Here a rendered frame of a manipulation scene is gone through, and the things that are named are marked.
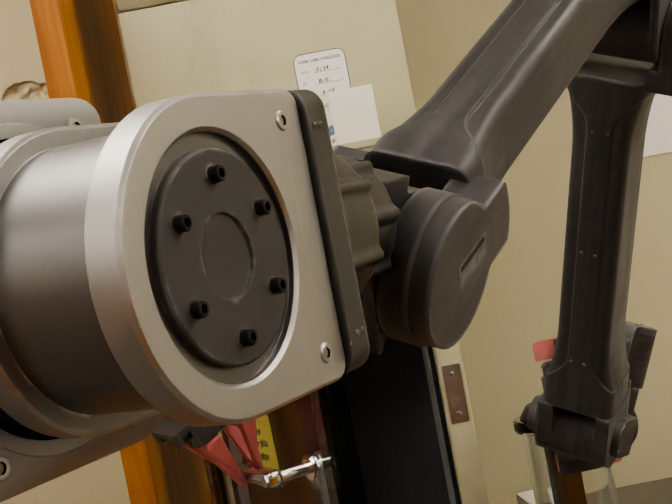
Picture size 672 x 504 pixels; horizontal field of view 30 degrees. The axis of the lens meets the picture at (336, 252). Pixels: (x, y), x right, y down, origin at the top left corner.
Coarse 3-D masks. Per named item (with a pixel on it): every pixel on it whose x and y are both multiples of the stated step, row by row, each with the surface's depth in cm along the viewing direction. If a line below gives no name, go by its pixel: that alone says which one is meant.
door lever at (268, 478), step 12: (240, 468) 126; (252, 468) 124; (264, 468) 123; (288, 468) 122; (300, 468) 122; (312, 468) 123; (252, 480) 124; (264, 480) 121; (276, 480) 121; (288, 480) 122; (312, 480) 123
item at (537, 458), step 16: (528, 448) 141; (544, 448) 138; (528, 464) 142; (544, 464) 139; (544, 480) 139; (560, 480) 138; (576, 480) 137; (592, 480) 138; (608, 480) 139; (544, 496) 139; (560, 496) 138; (576, 496) 137; (592, 496) 138; (608, 496) 138
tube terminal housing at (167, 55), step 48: (192, 0) 145; (240, 0) 145; (288, 0) 146; (336, 0) 146; (384, 0) 146; (144, 48) 145; (192, 48) 146; (240, 48) 146; (288, 48) 146; (384, 48) 146; (144, 96) 146; (384, 96) 146; (480, 480) 149
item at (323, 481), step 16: (304, 400) 122; (320, 400) 119; (272, 416) 129; (288, 416) 126; (304, 416) 123; (320, 416) 120; (224, 432) 141; (272, 432) 130; (288, 432) 127; (304, 432) 123; (320, 432) 120; (288, 448) 127; (304, 448) 124; (320, 448) 121; (288, 464) 128; (320, 464) 122; (336, 464) 120; (224, 480) 144; (304, 480) 125; (320, 480) 122; (336, 480) 120; (224, 496) 144; (240, 496) 140; (256, 496) 136; (272, 496) 133; (288, 496) 129; (304, 496) 126; (320, 496) 123; (336, 496) 120
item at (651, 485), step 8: (656, 480) 190; (664, 480) 189; (616, 488) 189; (624, 488) 189; (632, 488) 188; (640, 488) 187; (648, 488) 186; (656, 488) 185; (664, 488) 185; (624, 496) 184; (632, 496) 184; (640, 496) 183; (648, 496) 182; (656, 496) 181; (664, 496) 181
